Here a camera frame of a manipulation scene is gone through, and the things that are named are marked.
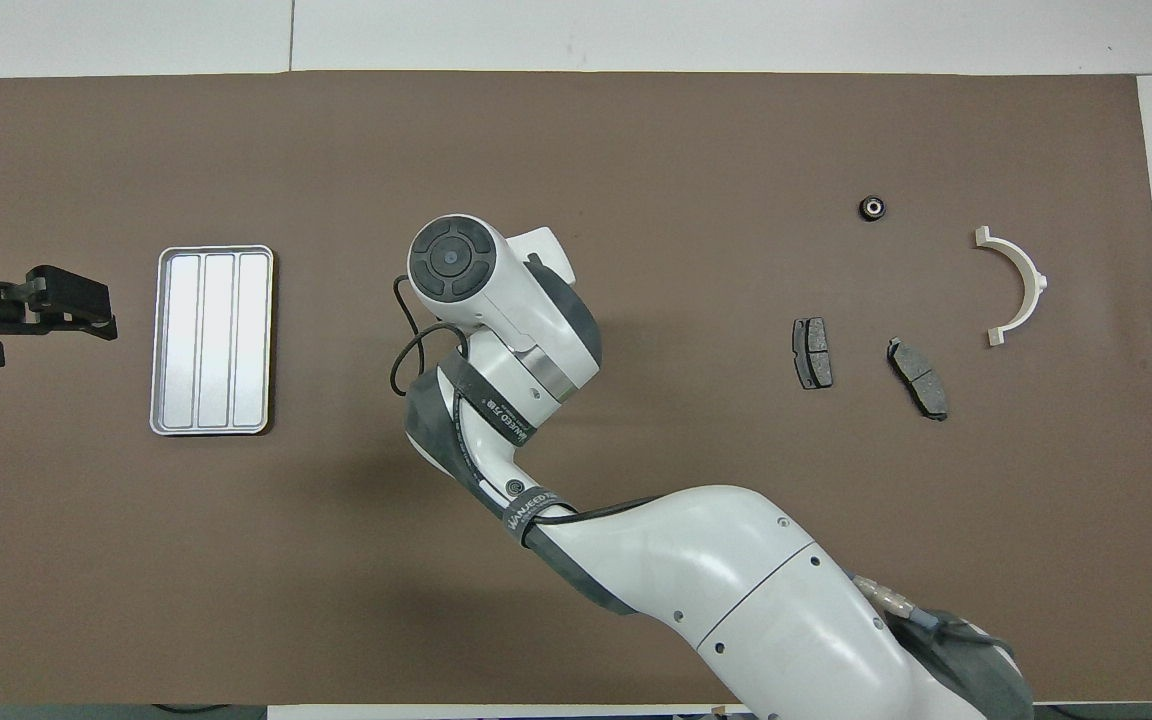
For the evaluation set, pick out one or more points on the large black bearing gear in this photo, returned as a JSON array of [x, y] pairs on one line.
[[871, 208]]

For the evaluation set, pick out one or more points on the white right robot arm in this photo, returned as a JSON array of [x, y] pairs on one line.
[[736, 580]]

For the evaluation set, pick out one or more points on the silver metal tray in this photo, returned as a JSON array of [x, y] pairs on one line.
[[251, 350]]

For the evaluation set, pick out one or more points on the brown table mat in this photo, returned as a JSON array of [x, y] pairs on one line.
[[236, 560]]

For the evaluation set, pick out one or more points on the short dark brake pad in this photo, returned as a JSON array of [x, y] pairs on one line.
[[813, 353]]

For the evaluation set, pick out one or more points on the long dark brake pad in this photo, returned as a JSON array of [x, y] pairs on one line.
[[918, 378]]

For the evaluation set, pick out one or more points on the white curved plastic bracket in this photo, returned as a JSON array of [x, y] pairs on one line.
[[1026, 262]]

